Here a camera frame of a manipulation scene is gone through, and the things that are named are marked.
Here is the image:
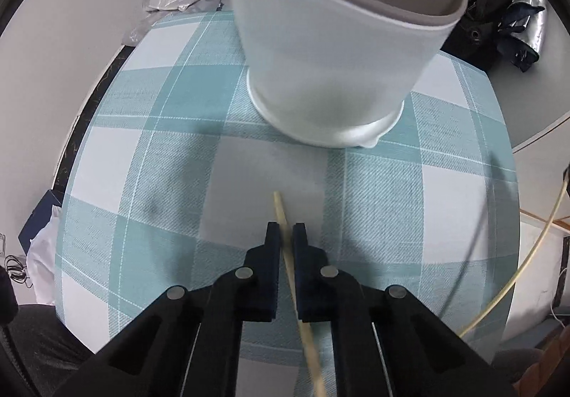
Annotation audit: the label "tangled black cable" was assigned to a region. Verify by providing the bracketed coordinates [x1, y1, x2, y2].
[4, 255, 33, 287]

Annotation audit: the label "teal checkered tablecloth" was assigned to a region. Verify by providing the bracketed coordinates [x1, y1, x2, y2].
[53, 10, 521, 397]

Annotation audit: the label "silver folded umbrella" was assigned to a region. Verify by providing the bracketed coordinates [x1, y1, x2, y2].
[496, 0, 548, 73]

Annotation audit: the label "cream cable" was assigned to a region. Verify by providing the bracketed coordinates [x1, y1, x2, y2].
[458, 170, 570, 337]

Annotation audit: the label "black hanging coat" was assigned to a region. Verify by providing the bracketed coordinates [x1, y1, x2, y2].
[439, 0, 535, 72]

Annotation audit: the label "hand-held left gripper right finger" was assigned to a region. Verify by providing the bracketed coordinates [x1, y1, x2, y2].
[291, 222, 517, 397]

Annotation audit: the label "thin wooden chopstick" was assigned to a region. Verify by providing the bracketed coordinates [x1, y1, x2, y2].
[273, 191, 328, 397]

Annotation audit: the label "white plastic bag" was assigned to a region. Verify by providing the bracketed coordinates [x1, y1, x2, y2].
[26, 205, 64, 305]

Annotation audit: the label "person's dark jacket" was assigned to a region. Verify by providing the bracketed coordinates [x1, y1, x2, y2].
[0, 265, 27, 397]

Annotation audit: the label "flat blue box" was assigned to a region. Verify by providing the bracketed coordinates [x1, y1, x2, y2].
[18, 190, 63, 251]

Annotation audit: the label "person's grey pants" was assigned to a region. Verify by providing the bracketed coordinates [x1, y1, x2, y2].
[15, 303, 108, 397]

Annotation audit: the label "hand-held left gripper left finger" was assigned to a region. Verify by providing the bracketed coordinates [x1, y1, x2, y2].
[53, 222, 281, 397]

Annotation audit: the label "white utensil holder cup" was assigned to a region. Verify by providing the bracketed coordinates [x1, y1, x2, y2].
[213, 0, 468, 149]

